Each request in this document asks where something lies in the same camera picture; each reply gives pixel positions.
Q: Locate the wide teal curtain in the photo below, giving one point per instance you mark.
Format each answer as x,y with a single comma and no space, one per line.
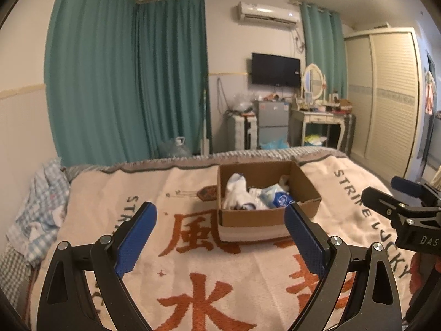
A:
96,69

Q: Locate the printed blanket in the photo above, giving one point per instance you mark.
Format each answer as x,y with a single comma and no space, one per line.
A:
103,196

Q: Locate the oval vanity mirror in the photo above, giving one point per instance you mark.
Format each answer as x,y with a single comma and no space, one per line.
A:
313,81

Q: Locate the black wall television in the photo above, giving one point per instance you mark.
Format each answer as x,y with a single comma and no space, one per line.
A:
275,69

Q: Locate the white suitcase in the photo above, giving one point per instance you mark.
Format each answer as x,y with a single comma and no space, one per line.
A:
241,132

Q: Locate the white dressing table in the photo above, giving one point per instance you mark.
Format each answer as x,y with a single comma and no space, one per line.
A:
317,119

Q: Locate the blue checked quilt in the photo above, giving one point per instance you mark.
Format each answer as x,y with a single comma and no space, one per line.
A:
41,210

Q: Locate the cream lace-trimmed cloth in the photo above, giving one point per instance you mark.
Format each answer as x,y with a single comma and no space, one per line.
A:
284,180

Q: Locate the narrow teal curtain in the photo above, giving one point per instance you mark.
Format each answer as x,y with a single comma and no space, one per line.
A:
324,41

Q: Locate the yellow-green bag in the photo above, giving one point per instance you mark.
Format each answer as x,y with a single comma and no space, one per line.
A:
315,140

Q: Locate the pink hanging garment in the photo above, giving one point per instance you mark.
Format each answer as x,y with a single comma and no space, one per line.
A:
430,93

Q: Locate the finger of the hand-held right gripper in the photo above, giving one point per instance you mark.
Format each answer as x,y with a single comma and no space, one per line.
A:
406,184
379,196

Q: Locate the cream louvred wardrobe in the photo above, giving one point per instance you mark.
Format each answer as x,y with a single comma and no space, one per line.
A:
389,103

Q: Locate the cardboard box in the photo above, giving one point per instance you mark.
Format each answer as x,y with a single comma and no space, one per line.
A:
255,224

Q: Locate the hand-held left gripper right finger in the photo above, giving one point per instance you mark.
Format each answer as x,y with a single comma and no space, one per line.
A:
306,241

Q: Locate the white air conditioner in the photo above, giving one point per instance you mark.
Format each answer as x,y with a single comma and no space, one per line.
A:
267,13

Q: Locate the white mesh cloth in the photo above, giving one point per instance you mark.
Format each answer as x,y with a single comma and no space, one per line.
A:
256,198

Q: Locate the white mop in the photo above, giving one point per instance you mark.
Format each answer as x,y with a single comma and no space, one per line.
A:
205,124

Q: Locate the small grey fridge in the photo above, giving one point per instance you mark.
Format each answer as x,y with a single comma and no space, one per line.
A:
270,117

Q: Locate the clear water jug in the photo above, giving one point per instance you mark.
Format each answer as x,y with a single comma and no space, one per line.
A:
175,148

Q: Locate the clear plastic bag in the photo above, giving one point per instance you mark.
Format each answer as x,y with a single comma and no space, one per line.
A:
243,102

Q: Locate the blue plastic bag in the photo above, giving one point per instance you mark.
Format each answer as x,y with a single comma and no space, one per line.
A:
274,144

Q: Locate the air conditioner pipe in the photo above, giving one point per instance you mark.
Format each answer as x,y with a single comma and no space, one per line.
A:
299,41

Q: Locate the large white sock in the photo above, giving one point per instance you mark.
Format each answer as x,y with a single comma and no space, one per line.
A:
236,188

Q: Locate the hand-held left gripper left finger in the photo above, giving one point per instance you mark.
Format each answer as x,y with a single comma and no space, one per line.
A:
136,238

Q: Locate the teal curtain beside corner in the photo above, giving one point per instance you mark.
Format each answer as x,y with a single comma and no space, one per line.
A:
172,76

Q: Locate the dark checked suitcase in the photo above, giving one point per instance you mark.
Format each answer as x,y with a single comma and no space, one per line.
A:
348,134

